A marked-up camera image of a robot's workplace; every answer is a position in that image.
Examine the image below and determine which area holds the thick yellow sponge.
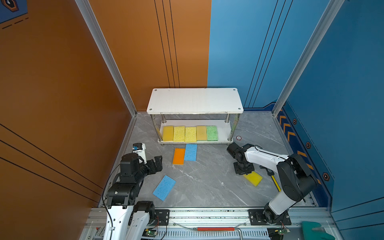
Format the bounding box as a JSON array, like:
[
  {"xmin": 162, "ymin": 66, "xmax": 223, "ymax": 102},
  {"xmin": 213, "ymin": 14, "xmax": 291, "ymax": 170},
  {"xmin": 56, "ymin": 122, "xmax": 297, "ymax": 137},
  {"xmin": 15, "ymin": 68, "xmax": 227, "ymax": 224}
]
[{"xmin": 163, "ymin": 126, "xmax": 174, "ymax": 142}]

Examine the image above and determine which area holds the light yellow sponge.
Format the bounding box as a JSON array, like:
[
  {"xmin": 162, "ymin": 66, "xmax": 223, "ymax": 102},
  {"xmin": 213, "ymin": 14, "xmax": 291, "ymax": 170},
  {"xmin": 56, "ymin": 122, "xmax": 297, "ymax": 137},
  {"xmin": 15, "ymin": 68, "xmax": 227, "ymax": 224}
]
[
  {"xmin": 185, "ymin": 127, "xmax": 197, "ymax": 143},
  {"xmin": 173, "ymin": 126, "xmax": 186, "ymax": 143}
]

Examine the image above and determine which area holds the green sponge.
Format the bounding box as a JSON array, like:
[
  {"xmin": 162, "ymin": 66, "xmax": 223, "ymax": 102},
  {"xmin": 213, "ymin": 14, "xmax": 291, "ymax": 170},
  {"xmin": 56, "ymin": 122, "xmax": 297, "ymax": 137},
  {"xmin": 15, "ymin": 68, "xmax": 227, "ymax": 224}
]
[{"xmin": 207, "ymin": 126, "xmax": 219, "ymax": 142}]

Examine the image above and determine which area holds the dark yellow sponge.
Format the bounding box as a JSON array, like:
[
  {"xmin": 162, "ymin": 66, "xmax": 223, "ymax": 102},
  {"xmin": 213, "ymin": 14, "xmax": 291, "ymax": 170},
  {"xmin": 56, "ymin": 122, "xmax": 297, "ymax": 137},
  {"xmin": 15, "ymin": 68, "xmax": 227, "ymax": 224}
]
[{"xmin": 196, "ymin": 126, "xmax": 208, "ymax": 142}]

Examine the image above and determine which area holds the white two-tier shelf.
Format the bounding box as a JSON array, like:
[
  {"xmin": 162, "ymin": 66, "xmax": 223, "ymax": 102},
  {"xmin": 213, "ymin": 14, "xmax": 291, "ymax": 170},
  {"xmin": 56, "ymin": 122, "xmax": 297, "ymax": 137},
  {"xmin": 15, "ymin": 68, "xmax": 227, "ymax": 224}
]
[{"xmin": 147, "ymin": 88, "xmax": 244, "ymax": 145}]

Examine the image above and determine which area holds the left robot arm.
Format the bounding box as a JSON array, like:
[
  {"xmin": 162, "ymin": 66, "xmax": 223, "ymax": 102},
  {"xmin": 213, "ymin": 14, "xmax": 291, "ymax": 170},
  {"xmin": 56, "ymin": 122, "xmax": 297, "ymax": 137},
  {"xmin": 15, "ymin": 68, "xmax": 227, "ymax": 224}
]
[{"xmin": 103, "ymin": 153, "xmax": 163, "ymax": 240}]

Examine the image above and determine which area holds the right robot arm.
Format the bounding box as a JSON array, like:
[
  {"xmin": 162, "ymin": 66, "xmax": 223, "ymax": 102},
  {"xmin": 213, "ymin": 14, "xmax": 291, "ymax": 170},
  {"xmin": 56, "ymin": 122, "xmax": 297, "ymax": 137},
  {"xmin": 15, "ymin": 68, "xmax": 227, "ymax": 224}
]
[{"xmin": 227, "ymin": 143, "xmax": 319, "ymax": 225}]

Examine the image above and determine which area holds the yellow black caliper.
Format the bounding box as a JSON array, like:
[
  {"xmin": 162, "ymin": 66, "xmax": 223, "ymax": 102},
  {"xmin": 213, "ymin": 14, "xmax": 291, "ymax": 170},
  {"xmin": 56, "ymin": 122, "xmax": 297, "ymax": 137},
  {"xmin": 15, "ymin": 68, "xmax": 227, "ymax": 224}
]
[{"xmin": 260, "ymin": 166, "xmax": 281, "ymax": 192}]

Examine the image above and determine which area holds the orange sponge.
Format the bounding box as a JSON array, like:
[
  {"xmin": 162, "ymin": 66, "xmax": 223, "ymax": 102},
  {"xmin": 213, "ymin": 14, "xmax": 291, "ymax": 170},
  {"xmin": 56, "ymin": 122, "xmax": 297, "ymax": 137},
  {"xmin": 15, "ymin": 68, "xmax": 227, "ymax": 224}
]
[{"xmin": 173, "ymin": 148, "xmax": 186, "ymax": 165}]

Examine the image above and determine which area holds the large blue sponge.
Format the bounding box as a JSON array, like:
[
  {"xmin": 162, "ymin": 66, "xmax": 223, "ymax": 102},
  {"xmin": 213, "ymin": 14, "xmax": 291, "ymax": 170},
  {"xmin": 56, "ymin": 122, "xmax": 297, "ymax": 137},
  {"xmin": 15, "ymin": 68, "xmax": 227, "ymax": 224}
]
[{"xmin": 153, "ymin": 176, "xmax": 176, "ymax": 201}]

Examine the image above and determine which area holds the small blue sponge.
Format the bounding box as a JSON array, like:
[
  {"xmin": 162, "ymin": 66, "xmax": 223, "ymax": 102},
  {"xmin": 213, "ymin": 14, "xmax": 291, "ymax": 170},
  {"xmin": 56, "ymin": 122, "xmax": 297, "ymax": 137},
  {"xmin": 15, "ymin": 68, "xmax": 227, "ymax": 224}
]
[{"xmin": 184, "ymin": 144, "xmax": 198, "ymax": 162}]

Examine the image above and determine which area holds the left circuit board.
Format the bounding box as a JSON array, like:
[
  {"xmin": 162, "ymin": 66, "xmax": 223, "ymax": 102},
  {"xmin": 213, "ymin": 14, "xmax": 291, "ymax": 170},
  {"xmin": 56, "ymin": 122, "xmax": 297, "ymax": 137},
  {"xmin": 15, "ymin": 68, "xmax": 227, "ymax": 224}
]
[{"xmin": 144, "ymin": 229, "xmax": 158, "ymax": 238}]

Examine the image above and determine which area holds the circuit board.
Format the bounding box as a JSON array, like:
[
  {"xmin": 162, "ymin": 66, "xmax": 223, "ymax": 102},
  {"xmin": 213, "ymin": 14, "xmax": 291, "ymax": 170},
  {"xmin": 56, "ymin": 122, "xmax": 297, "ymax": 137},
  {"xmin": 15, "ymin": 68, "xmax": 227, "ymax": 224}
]
[
  {"xmin": 144, "ymin": 229, "xmax": 158, "ymax": 238},
  {"xmin": 274, "ymin": 228, "xmax": 291, "ymax": 239}
]

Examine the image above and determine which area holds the right circuit board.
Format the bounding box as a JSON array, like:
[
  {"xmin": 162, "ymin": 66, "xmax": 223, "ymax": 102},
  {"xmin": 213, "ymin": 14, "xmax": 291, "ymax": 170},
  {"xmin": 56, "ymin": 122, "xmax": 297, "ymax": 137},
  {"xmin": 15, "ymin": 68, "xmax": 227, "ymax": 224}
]
[{"xmin": 274, "ymin": 228, "xmax": 291, "ymax": 239}]

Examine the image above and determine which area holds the grey emergency stop box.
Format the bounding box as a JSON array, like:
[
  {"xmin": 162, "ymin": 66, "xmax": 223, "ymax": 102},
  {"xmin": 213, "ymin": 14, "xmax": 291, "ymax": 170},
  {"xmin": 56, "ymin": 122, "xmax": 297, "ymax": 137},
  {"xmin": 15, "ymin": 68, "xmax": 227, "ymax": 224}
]
[{"xmin": 93, "ymin": 227, "xmax": 105, "ymax": 240}]

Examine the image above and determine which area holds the green glove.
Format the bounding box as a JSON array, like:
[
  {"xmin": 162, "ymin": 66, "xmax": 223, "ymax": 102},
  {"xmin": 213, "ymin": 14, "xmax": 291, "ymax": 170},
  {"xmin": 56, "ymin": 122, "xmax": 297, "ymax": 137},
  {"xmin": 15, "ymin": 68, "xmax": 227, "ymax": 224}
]
[{"xmin": 302, "ymin": 221, "xmax": 336, "ymax": 240}]

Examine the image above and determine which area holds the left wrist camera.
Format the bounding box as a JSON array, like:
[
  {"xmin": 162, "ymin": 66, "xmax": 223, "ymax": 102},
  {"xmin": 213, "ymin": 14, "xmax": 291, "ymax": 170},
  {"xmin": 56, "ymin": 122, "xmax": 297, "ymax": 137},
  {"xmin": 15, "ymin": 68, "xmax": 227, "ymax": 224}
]
[{"xmin": 132, "ymin": 143, "xmax": 147, "ymax": 164}]

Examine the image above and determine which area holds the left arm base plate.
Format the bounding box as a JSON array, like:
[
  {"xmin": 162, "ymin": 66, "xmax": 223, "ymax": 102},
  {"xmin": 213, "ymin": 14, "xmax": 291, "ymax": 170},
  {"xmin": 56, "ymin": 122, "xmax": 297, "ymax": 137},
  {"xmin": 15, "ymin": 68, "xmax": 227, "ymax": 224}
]
[{"xmin": 149, "ymin": 209, "xmax": 170, "ymax": 226}]

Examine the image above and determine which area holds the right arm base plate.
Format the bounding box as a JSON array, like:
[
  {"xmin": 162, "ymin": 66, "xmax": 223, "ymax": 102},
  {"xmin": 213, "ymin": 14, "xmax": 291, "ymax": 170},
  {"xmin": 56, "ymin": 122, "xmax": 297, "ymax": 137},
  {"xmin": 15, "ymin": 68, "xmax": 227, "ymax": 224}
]
[{"xmin": 248, "ymin": 209, "xmax": 292, "ymax": 226}]

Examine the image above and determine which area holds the red handled tool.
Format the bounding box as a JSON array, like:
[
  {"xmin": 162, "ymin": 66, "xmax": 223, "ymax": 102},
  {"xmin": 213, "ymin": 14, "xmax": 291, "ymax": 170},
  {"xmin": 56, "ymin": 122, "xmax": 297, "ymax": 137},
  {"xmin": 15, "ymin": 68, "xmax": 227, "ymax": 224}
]
[{"xmin": 195, "ymin": 227, "xmax": 236, "ymax": 232}]

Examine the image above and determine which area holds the left aluminium frame post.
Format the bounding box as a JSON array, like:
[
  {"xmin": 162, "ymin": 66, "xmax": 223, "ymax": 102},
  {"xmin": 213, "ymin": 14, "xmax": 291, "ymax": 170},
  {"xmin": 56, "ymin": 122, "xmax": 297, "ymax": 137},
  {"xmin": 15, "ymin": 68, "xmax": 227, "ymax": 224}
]
[{"xmin": 75, "ymin": 0, "xmax": 137, "ymax": 118}]

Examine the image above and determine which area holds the aluminium frame post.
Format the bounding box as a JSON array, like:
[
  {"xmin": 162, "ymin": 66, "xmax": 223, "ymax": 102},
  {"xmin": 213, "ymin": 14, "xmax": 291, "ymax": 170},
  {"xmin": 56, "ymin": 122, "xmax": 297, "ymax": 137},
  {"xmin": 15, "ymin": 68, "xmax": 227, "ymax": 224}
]
[
  {"xmin": 272, "ymin": 0, "xmax": 345, "ymax": 117},
  {"xmin": 75, "ymin": 0, "xmax": 137, "ymax": 118}
]

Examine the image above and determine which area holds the right aluminium frame post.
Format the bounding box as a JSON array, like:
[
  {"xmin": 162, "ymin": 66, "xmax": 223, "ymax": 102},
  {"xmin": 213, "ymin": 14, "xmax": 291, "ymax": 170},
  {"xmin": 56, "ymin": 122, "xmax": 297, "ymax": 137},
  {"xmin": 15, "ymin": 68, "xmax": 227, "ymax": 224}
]
[{"xmin": 272, "ymin": 0, "xmax": 345, "ymax": 117}]

